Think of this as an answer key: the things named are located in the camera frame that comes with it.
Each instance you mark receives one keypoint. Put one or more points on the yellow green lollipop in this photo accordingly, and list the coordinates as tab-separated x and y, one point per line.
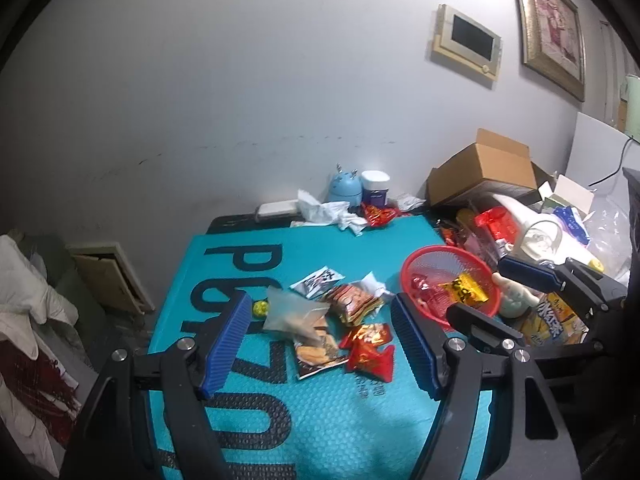
259	308

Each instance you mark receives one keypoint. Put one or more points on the small white carton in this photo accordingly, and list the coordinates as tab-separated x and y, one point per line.
572	192

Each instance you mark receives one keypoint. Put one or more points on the clear zip bag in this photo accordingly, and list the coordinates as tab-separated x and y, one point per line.
290	310

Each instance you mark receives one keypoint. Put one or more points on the black and white snack packet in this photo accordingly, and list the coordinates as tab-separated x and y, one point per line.
317	282

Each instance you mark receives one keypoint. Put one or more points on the red plastic packaging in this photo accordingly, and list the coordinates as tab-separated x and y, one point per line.
497	225

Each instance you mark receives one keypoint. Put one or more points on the white fridge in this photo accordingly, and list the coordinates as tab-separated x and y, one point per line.
595	150

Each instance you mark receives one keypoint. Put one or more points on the teal printed bubble mat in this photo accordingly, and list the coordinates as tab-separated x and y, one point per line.
300	410

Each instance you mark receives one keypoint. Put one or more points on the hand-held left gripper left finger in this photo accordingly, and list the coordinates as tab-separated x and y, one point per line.
227	345

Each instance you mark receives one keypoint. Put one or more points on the dark jar with white lid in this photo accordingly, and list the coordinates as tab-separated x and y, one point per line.
375	187

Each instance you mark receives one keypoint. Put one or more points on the small white wrapper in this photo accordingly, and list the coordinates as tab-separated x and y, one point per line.
410	202

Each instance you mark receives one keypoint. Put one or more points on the wall intercom panel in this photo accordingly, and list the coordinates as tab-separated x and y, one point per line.
467	45

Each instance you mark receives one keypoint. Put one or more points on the blue and white packet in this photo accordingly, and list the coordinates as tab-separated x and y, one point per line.
572	222

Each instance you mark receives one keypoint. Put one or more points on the red crumpled snack packet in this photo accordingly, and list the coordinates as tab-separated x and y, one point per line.
380	215

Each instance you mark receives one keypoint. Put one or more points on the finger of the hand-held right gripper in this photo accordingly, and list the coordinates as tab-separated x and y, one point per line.
527	272
480	322

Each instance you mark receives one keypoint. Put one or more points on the red plastic basket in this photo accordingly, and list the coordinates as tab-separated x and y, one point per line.
435	260

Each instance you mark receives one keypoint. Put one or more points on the clear plastic bag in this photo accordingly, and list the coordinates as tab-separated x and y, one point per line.
610	240

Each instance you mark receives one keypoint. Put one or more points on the red candy wrapper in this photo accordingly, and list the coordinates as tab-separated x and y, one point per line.
422	286

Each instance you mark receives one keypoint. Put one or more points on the wooden wall panel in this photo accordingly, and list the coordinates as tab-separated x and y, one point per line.
110	275

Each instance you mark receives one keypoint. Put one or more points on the green electric kettle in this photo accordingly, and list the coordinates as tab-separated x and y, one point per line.
632	105

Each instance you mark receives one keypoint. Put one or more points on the black orange snack packet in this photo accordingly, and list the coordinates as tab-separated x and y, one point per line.
317	356

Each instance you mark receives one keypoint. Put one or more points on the white cartoon water bottle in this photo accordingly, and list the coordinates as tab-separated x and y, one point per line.
515	295

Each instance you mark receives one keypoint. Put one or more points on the yellow iced tea bottle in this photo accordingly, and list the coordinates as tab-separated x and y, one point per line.
550	327

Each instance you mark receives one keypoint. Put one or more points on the crumpled white tissue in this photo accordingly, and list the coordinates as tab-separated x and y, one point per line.
325	210

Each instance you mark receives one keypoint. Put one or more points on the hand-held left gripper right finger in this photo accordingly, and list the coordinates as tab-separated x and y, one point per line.
415	350

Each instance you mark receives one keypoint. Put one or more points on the yellow snack packet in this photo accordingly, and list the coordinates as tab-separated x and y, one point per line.
465	290

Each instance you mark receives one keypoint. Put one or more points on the flat white box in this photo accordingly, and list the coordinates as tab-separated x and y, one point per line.
275	208

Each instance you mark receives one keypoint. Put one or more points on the open cardboard box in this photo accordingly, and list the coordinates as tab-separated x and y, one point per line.
480	165

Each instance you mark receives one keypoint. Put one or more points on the brown striped snack packet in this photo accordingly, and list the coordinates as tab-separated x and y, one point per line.
352	302

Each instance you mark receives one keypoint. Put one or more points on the gold framed picture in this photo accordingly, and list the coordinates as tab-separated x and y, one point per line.
550	25

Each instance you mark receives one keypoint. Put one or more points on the blue round humidifier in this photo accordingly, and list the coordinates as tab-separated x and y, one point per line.
345	187

